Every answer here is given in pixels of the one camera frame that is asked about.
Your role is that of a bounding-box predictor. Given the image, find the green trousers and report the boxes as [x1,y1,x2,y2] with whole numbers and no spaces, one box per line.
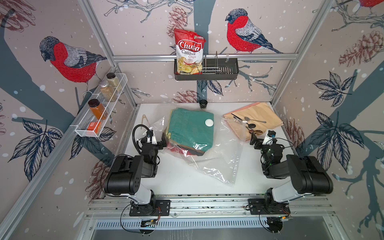
[166,108,215,152]

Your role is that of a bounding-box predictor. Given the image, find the clear plastic vacuum bag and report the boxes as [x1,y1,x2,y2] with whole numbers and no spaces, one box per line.
[149,105,247,186]

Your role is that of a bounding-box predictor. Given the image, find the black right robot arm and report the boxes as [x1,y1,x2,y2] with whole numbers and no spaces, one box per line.
[250,131,334,206]

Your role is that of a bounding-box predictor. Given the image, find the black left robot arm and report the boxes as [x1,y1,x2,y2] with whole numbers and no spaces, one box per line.
[104,134,167,213]

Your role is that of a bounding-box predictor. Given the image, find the red cassava chips bag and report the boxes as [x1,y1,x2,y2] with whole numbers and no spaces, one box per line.
[174,29,206,75]

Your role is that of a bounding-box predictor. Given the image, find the wooden brown spoon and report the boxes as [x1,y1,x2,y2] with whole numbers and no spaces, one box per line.
[246,126,264,135]

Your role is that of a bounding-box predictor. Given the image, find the black spoon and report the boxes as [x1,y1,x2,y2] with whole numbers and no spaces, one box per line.
[232,114,256,129]

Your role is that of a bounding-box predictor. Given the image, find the beige cloth placemat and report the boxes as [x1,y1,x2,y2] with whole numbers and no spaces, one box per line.
[223,102,284,141]

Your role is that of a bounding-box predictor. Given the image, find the metal spoon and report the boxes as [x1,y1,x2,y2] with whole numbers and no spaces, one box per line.
[244,117,266,124]

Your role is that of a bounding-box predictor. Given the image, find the small orange box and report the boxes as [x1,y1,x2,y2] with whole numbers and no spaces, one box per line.
[87,121,102,134]

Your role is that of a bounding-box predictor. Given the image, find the clear acrylic spice shelf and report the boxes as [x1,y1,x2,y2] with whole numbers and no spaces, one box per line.
[75,73,128,139]

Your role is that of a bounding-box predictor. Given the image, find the orange spice jar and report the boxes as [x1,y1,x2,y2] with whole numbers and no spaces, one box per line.
[88,99,108,120]

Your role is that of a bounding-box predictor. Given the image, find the black lid pepper grinder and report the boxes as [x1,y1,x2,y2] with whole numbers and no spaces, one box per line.
[199,99,208,110]

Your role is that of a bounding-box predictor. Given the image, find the tan spice jar silver lid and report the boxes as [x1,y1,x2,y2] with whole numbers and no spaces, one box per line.
[99,80,117,102]

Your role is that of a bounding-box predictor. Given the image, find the light spice jar black lid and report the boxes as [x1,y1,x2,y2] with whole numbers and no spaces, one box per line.
[107,73,123,92]

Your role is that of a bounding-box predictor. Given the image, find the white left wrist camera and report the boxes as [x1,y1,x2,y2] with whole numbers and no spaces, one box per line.
[147,131,157,145]

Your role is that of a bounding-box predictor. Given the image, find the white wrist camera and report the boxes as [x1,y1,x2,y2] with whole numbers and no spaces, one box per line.
[263,130,276,145]
[147,131,157,145]

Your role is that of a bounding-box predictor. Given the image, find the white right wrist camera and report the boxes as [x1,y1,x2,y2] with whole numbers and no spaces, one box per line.
[263,130,276,145]

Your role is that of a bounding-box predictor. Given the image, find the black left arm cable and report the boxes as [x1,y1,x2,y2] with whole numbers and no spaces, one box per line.
[132,124,152,155]

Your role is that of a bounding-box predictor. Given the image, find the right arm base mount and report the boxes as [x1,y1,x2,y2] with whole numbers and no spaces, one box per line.
[246,198,291,216]

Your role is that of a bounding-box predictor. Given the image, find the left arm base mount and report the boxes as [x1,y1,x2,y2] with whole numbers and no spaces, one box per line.
[129,200,171,217]

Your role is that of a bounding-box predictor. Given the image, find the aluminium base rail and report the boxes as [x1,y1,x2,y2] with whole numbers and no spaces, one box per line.
[85,194,336,220]

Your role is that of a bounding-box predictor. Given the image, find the black wire wall basket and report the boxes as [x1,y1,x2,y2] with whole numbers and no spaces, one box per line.
[174,56,239,81]

